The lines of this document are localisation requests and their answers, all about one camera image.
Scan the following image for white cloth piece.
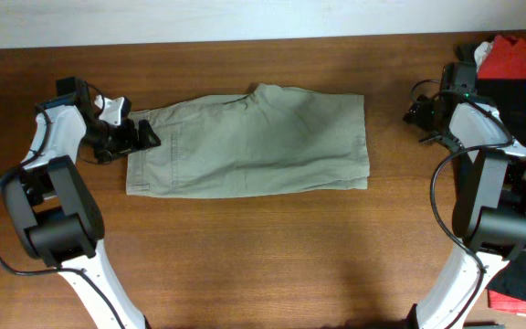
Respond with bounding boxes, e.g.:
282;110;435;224
473;41;494;67

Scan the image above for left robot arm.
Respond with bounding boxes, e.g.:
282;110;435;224
0;77;161;328

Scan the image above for khaki shorts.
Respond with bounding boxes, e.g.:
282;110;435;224
126;84;370;198

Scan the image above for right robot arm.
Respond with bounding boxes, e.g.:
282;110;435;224
404;62;526;329

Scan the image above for red garment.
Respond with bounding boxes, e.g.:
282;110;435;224
476;36;526;315

